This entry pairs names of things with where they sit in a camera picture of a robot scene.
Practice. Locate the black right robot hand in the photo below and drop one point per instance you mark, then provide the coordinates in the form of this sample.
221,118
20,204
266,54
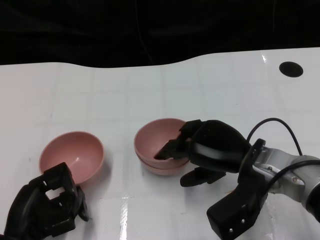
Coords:
217,145

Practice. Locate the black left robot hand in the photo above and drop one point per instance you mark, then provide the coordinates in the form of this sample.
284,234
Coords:
32,212

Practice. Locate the pink plastic bowl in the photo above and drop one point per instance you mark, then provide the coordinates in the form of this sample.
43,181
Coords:
160,171
152,135
75,150

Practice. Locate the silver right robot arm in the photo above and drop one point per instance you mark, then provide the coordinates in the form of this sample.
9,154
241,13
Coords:
287,165

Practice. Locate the black round table grommet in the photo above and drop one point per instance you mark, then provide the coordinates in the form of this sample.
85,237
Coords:
291,69

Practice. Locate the black backdrop cloth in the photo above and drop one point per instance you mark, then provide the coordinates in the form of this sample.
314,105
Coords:
75,30

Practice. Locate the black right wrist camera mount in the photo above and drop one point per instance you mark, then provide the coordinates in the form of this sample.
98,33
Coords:
230,212

